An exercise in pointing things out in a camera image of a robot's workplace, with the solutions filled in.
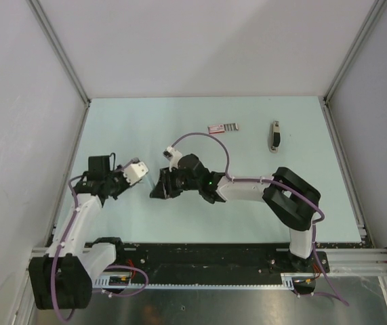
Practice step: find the left aluminium corner post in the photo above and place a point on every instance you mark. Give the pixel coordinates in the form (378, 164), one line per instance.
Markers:
(57, 47)

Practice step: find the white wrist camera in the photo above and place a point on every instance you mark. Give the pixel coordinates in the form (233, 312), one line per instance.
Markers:
(134, 171)
(173, 156)

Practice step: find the beige black stapler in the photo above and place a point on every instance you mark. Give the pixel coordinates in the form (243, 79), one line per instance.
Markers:
(274, 139)

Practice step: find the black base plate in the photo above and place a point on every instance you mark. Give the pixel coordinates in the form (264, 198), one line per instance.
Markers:
(274, 257)

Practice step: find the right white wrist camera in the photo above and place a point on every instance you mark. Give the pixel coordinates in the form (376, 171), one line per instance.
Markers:
(173, 156)

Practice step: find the red staple box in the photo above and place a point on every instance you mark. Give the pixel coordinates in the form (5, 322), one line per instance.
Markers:
(222, 128)

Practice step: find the aluminium corner post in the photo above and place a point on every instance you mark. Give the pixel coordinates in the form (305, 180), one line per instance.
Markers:
(373, 16)
(57, 47)

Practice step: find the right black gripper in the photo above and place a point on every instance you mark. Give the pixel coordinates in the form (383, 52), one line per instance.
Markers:
(165, 189)

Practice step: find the right aluminium corner post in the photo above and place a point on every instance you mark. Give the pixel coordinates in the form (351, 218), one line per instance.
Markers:
(373, 16)

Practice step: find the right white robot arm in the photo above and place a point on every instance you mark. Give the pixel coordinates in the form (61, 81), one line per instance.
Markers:
(290, 198)

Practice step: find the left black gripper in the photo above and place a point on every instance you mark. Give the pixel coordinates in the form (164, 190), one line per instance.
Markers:
(126, 184)

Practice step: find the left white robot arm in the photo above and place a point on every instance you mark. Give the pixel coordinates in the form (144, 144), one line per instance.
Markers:
(62, 278)

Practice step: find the aluminium front rail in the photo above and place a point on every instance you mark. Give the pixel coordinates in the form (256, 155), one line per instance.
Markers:
(342, 262)

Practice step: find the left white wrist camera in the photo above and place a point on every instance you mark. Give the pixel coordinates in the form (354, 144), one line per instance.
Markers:
(134, 171)

